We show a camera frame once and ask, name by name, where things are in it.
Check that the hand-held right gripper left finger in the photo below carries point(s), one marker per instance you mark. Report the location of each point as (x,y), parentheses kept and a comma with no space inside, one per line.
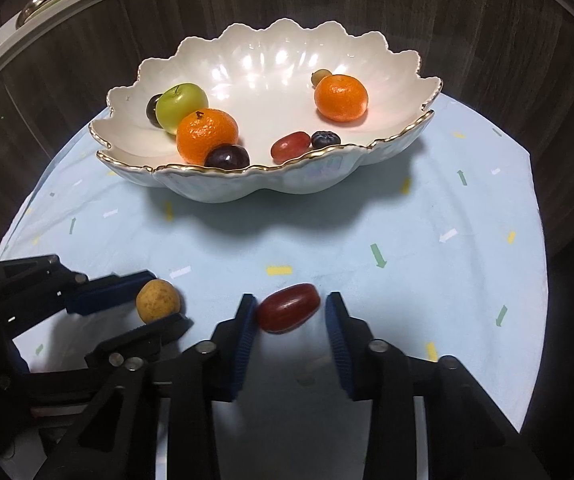
(244,345)

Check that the blueberry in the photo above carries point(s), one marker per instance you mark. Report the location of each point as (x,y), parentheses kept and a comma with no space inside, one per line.
(326,139)

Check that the white scalloped bowl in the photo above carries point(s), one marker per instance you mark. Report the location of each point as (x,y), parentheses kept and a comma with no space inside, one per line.
(267,75)

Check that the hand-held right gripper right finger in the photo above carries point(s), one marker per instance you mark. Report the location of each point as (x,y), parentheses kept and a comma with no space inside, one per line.
(342,345)

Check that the dark purple plum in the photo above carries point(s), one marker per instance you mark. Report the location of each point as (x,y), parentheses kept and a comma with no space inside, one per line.
(227,157)
(152,110)

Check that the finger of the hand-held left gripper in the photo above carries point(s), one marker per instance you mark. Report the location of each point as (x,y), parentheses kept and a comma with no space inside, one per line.
(107,292)
(142,337)

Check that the steel pan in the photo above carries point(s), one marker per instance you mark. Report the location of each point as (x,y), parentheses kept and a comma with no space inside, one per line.
(42,5)

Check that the red grape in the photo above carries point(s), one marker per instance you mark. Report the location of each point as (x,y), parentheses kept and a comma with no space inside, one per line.
(287,308)
(291,146)

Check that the mandarin orange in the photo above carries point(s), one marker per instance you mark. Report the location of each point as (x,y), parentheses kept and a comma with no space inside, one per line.
(341,98)
(207,136)

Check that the small tan longan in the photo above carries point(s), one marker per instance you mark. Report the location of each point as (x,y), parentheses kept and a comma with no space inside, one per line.
(158,301)
(319,77)

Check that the light blue patterned tablecloth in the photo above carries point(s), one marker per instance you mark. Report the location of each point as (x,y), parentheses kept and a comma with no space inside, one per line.
(367,260)

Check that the green apple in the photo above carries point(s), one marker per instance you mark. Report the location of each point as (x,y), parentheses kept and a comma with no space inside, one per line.
(182,105)

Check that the white kitchen countertop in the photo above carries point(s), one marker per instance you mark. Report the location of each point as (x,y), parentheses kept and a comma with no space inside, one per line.
(17,35)

